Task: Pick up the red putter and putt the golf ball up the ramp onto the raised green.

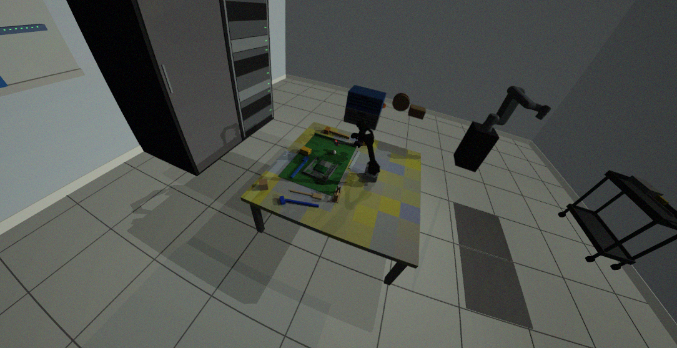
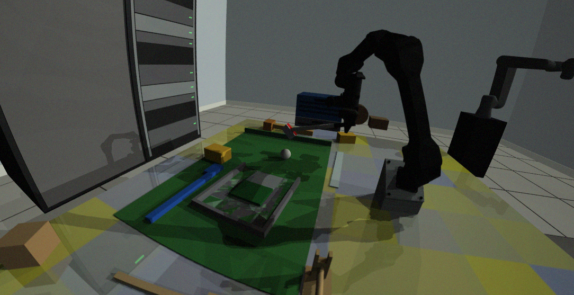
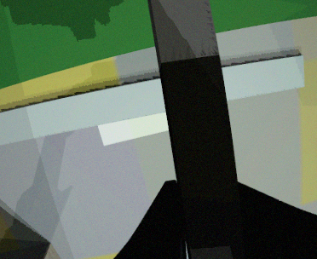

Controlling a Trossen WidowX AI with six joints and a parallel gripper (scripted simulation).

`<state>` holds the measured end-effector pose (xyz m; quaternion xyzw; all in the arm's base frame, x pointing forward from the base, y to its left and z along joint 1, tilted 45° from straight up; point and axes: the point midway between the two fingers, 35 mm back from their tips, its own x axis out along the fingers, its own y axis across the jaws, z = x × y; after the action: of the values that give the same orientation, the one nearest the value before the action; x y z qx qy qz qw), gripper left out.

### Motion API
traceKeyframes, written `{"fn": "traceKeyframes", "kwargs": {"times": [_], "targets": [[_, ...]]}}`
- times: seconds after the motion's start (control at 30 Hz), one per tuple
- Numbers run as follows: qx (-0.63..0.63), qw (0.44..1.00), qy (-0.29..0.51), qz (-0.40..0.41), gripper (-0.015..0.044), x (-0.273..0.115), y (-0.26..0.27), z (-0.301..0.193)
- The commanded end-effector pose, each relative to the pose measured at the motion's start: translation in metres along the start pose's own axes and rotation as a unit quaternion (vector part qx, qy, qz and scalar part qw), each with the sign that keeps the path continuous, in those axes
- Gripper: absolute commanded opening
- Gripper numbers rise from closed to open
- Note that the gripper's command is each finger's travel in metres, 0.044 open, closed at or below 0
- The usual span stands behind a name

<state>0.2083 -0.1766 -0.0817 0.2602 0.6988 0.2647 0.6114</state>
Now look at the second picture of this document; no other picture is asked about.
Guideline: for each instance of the green flat mat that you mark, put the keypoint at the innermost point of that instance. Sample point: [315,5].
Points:
[274,264]

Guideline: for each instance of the white golf ball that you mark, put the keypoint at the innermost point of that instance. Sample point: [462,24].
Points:
[285,154]

